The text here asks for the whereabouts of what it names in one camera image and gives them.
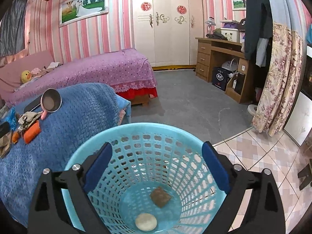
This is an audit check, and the beige snack wrapper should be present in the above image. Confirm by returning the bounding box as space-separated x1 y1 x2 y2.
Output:
18 112 42 129

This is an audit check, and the brown phone case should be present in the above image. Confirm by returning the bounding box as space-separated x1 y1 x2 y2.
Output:
0 131 13 159

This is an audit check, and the orange bottle cap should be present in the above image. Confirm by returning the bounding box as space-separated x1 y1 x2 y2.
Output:
12 132 20 144

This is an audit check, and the blue plastic bag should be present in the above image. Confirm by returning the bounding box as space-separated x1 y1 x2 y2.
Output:
5 107 19 131

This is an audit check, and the light blue plastic basket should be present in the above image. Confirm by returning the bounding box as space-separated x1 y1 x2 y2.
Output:
66 123 226 233

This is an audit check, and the white fan base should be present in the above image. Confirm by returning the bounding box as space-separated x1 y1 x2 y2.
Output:
247 104 258 116

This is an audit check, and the floral curtain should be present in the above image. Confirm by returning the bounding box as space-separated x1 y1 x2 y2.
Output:
252 23 304 136

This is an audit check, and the black phone case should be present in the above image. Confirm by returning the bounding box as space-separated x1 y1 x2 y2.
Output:
24 95 42 113

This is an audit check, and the pink metal mug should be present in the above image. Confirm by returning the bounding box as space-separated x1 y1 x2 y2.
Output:
40 88 62 120

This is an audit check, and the wooden desk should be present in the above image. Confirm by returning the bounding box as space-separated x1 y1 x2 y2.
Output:
196 37 255 104

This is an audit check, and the yellow duck plush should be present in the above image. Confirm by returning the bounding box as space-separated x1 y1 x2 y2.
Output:
21 70 32 84

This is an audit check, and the pink headboard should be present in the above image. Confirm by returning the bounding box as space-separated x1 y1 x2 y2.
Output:
0 50 54 100

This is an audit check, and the black box under desk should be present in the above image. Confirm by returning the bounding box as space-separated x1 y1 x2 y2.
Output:
212 67 232 91

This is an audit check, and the purple dotted bed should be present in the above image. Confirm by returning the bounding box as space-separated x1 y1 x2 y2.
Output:
1 49 158 107

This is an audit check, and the white storage box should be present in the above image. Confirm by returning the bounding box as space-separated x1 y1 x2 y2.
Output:
221 28 240 43

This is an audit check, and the dark hanging jacket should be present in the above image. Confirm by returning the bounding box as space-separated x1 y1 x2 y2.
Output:
244 0 274 61

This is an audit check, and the grey window curtain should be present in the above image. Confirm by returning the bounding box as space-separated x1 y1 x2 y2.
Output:
1 0 28 57

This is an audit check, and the desk lamp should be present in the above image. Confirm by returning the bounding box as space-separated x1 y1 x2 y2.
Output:
205 16 216 34

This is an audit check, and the framed wedding picture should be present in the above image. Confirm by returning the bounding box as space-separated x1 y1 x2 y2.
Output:
59 0 108 27

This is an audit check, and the white wardrobe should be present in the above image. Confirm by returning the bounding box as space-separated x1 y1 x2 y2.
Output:
132 0 204 67

